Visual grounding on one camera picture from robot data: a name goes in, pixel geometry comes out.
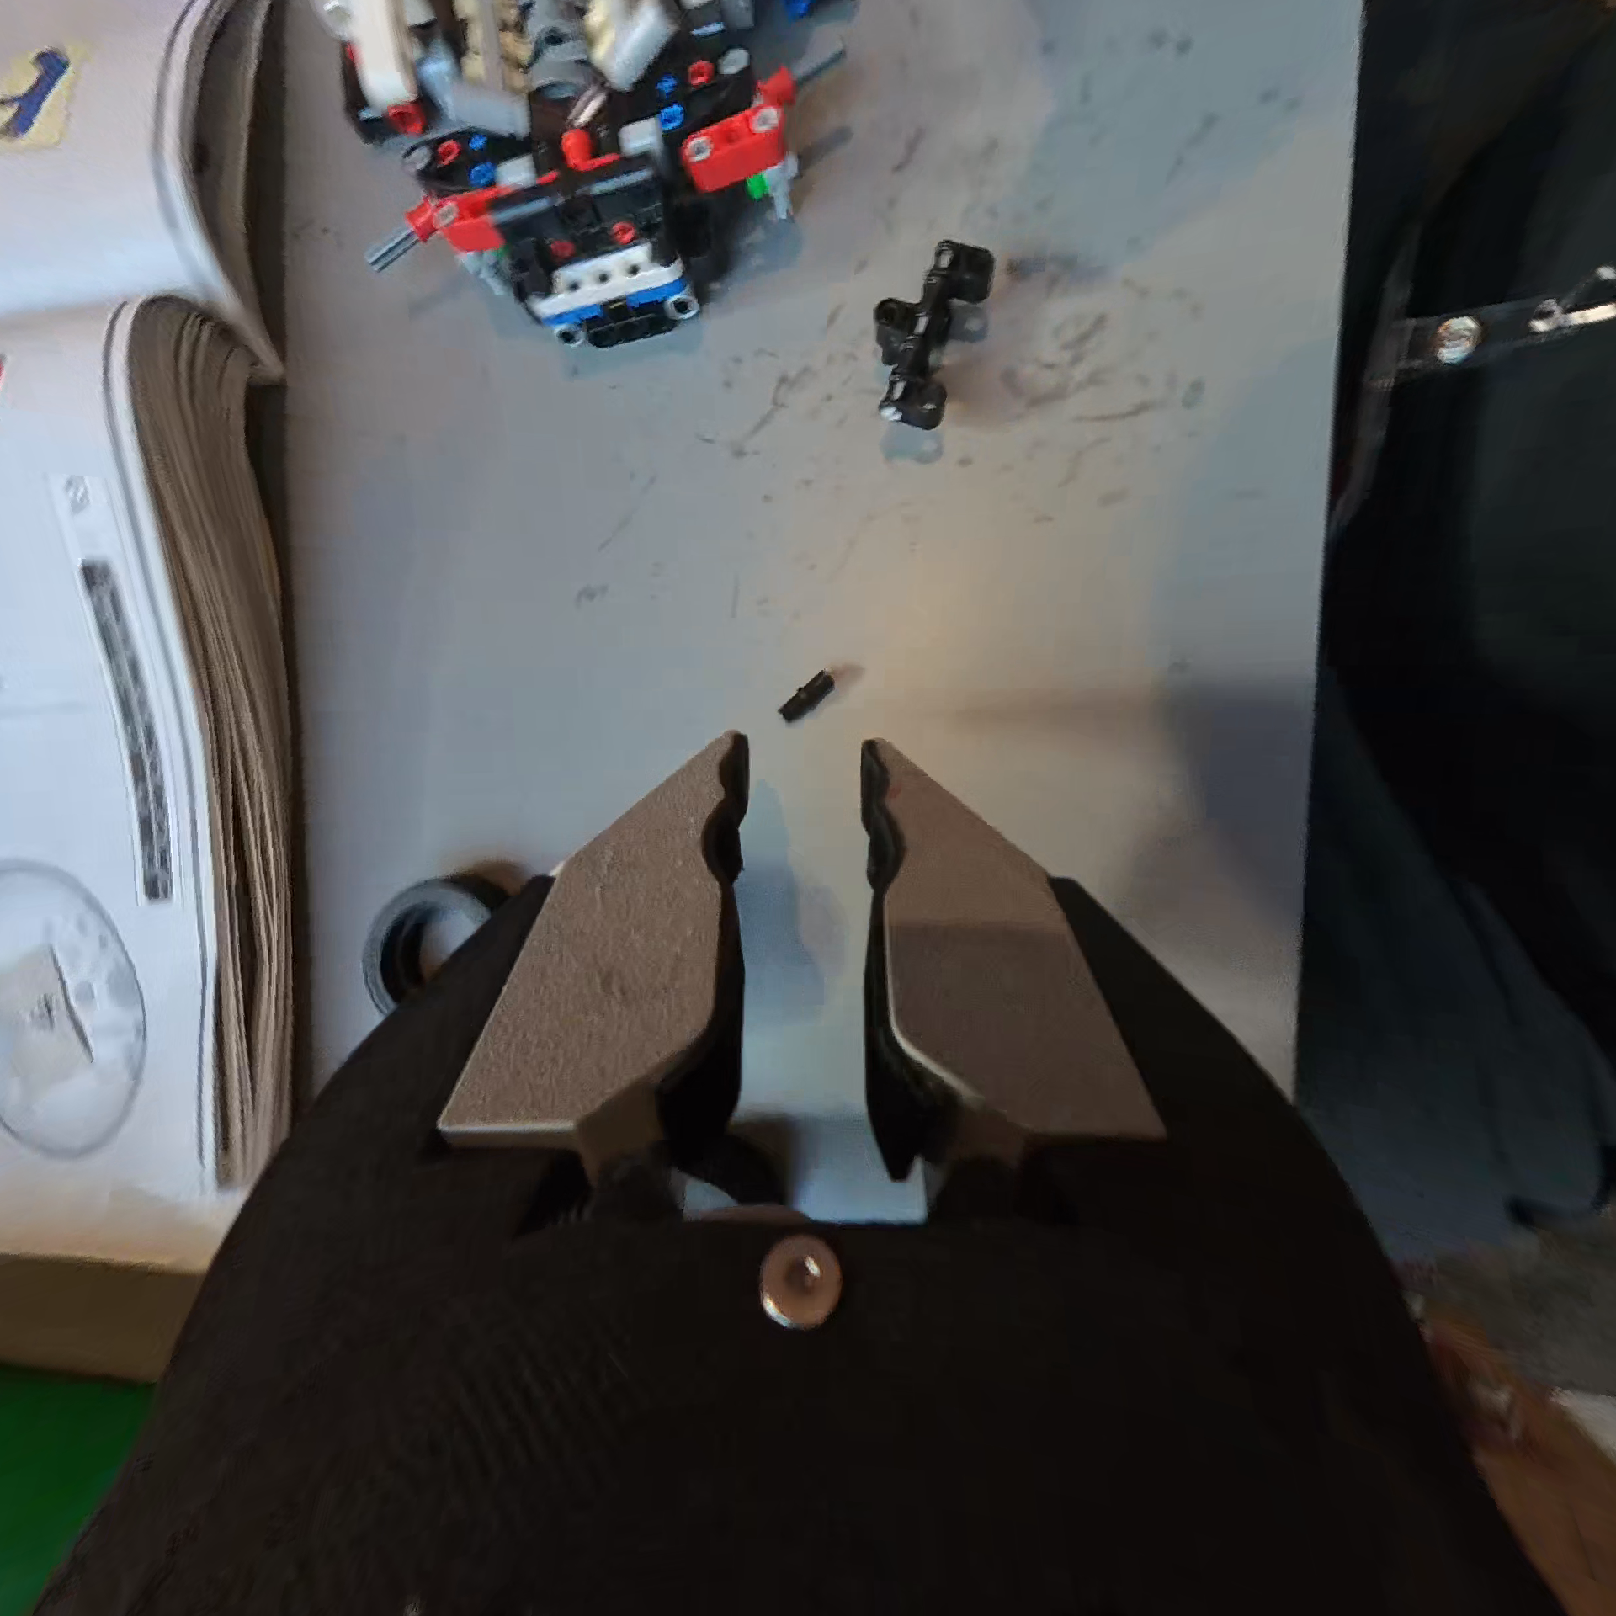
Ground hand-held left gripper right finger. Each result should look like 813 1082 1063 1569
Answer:
858 737 1168 1187

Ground grey desk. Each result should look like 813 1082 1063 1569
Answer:
213 0 1368 1227

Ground black lanyard with metal clip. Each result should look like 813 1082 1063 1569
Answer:
1382 264 1616 387

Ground green panel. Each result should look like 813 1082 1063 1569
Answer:
0 1360 159 1616

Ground person's black clothing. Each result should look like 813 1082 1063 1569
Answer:
1297 0 1616 1257

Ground black toy brick assembly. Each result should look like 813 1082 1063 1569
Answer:
873 239 996 431

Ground toy brick car model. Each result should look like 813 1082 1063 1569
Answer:
338 0 850 348

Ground open instruction booklet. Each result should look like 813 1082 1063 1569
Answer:
0 0 301 1264

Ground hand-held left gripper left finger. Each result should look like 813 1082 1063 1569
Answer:
436 729 749 1188

